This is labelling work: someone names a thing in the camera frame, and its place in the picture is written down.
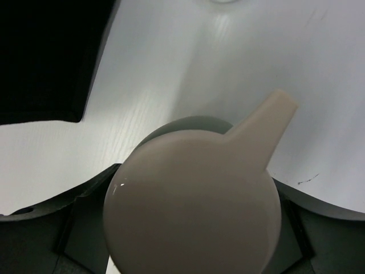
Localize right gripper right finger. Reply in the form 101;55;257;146
264;181;364;273

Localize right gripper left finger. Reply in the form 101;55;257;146
1;164;119;273

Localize grey-green pump bottle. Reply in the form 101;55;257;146
103;90;298;273

